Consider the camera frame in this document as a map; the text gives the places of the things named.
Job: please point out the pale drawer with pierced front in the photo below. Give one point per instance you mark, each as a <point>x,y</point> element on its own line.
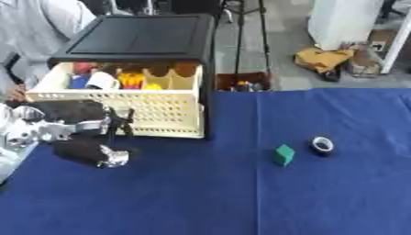
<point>144,101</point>

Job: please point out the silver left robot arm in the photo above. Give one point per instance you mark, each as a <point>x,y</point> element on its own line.
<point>21,134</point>

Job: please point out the black tape roll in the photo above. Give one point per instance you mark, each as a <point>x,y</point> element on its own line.
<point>323,145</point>

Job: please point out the white post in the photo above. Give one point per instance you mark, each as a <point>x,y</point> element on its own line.
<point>397,39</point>

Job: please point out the white cup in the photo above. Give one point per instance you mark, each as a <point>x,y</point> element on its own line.
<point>101,80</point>

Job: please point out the black tripod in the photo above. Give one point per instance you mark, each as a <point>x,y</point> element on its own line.
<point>249,33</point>

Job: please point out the red object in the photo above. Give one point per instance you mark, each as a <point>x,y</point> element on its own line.
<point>83,68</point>

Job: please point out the person's hand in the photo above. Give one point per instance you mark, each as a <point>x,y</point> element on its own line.
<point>16,93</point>

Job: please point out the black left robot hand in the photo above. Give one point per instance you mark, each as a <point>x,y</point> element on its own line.
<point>75,111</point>

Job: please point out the blue object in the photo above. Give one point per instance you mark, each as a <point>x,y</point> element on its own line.
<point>79,82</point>

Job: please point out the person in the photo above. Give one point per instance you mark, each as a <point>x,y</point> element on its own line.
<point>37,33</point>

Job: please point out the brown cardboard box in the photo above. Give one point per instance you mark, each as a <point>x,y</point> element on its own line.
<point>242,82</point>

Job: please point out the green block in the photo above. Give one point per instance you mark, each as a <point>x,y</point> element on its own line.
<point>284,155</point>

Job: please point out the tan bag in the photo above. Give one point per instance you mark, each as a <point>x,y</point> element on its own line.
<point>323,59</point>

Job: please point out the brown paper bag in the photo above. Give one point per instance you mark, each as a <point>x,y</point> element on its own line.
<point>364,59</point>

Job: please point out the white cabinet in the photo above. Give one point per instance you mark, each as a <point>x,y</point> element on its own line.
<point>342,21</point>

